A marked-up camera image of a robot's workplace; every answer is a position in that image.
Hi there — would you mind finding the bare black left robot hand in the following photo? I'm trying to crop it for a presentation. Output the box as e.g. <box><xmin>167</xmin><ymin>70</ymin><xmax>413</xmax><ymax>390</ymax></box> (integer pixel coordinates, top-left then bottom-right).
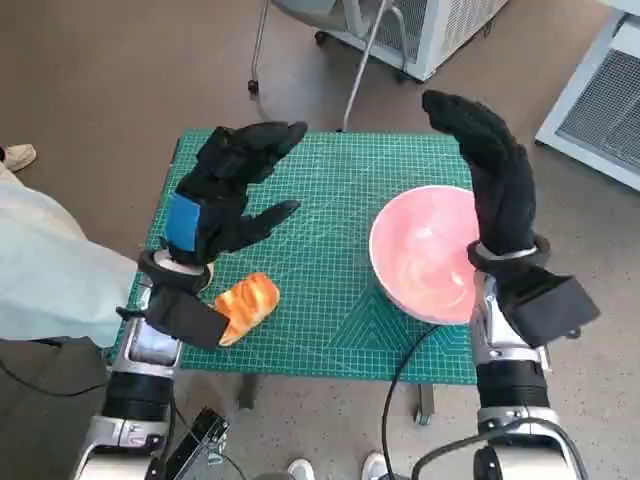
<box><xmin>164</xmin><ymin>121</ymin><xmax>309</xmax><ymax>266</ymax></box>

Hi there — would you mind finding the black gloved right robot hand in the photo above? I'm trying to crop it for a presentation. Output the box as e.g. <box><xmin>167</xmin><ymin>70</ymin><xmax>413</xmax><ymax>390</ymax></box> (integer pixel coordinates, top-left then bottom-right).
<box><xmin>422</xmin><ymin>90</ymin><xmax>540</xmax><ymax>257</ymax></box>

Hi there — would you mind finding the pink bowl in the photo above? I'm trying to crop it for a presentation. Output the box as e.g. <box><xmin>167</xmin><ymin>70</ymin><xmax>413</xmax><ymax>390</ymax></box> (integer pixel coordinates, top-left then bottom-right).
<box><xmin>368</xmin><ymin>185</ymin><xmax>484</xmax><ymax>326</ymax></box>

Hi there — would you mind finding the orange toy bread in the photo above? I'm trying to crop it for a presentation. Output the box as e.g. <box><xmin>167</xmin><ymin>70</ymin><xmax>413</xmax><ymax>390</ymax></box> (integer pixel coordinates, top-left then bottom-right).
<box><xmin>213</xmin><ymin>272</ymin><xmax>282</xmax><ymax>348</ymax></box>

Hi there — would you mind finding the green cutting mat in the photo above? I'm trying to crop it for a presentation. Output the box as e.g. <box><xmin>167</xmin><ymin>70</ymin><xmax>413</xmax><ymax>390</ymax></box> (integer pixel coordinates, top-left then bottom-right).
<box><xmin>118</xmin><ymin>128</ymin><xmax>481</xmax><ymax>386</ymax></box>

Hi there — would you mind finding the white ventilated cabinet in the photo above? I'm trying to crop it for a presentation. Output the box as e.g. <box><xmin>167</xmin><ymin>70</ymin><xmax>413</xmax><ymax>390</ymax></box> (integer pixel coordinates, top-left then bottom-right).
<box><xmin>314</xmin><ymin>0</ymin><xmax>511</xmax><ymax>85</ymax></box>
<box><xmin>533</xmin><ymin>9</ymin><xmax>640</xmax><ymax>194</ymax></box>

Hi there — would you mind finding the person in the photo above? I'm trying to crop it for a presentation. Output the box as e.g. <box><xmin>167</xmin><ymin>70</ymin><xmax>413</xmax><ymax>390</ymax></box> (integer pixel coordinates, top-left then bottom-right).
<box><xmin>0</xmin><ymin>143</ymin><xmax>139</xmax><ymax>351</ymax></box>

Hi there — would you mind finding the small metal-legged table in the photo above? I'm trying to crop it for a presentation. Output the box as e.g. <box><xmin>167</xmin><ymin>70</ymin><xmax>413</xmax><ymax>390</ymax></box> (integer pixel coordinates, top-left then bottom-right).
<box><xmin>237</xmin><ymin>372</ymin><xmax>435</xmax><ymax>427</ymax></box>

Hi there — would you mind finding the grey chair with metal legs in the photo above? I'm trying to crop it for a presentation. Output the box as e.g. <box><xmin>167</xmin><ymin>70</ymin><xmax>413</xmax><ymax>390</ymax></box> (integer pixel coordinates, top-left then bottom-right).
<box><xmin>247</xmin><ymin>0</ymin><xmax>409</xmax><ymax>134</ymax></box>

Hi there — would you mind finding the black metal stand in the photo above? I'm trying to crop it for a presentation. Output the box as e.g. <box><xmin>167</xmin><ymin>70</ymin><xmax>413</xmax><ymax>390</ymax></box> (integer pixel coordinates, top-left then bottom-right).
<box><xmin>149</xmin><ymin>407</ymin><xmax>231</xmax><ymax>480</ymax></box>

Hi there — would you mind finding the white shoe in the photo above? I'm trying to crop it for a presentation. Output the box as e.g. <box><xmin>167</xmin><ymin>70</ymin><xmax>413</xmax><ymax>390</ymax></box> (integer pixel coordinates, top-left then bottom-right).
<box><xmin>288</xmin><ymin>458</ymin><xmax>317</xmax><ymax>480</ymax></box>
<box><xmin>361</xmin><ymin>451</ymin><xmax>388</xmax><ymax>480</ymax></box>

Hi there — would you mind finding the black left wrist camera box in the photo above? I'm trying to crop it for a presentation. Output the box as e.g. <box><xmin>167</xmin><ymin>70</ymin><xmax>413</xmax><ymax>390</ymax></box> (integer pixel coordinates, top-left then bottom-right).
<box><xmin>148</xmin><ymin>288</ymin><xmax>232</xmax><ymax>350</ymax></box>

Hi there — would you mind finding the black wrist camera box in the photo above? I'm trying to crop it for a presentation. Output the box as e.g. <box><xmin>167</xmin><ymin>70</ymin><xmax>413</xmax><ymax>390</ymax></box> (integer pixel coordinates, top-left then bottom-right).
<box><xmin>498</xmin><ymin>268</ymin><xmax>602</xmax><ymax>350</ymax></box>
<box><xmin>148</xmin><ymin>288</ymin><xmax>232</xmax><ymax>350</ymax></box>

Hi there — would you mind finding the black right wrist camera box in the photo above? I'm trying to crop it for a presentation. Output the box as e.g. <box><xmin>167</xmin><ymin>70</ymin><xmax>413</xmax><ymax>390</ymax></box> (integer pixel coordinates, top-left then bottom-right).
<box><xmin>498</xmin><ymin>268</ymin><xmax>602</xmax><ymax>350</ymax></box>

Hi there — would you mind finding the thin black cable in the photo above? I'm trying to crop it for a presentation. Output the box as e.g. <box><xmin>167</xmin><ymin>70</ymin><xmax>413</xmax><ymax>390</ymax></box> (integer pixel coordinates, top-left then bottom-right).
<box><xmin>0</xmin><ymin>360</ymin><xmax>109</xmax><ymax>399</ymax></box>
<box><xmin>381</xmin><ymin>324</ymin><xmax>441</xmax><ymax>480</ymax></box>

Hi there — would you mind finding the thick black cable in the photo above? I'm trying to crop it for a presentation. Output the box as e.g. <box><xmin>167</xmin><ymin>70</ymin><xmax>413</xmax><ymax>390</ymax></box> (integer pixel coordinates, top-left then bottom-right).
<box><xmin>409</xmin><ymin>433</ymin><xmax>484</xmax><ymax>480</ymax></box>

